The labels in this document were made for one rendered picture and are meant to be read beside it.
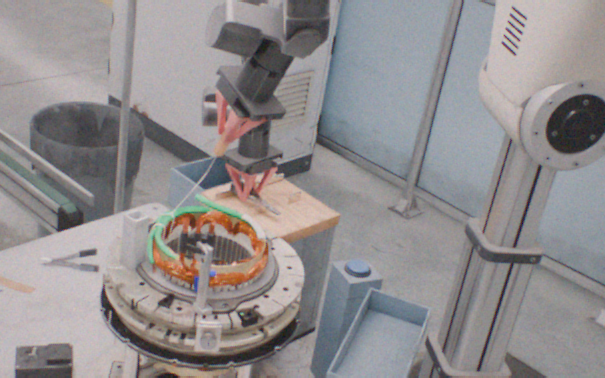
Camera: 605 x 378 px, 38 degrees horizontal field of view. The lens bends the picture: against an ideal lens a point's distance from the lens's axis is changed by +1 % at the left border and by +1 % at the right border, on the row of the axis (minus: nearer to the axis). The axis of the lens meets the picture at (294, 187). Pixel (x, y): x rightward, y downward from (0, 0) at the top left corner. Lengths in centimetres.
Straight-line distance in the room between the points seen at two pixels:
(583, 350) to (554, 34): 234
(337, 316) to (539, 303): 213
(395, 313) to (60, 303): 71
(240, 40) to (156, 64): 300
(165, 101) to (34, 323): 248
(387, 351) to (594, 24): 59
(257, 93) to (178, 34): 278
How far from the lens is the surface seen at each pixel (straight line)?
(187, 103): 403
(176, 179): 177
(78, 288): 190
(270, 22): 118
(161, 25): 409
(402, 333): 148
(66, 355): 164
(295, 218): 165
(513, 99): 135
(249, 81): 123
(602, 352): 354
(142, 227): 137
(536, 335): 348
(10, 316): 182
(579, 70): 131
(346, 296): 158
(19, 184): 237
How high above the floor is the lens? 188
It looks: 28 degrees down
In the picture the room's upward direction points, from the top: 10 degrees clockwise
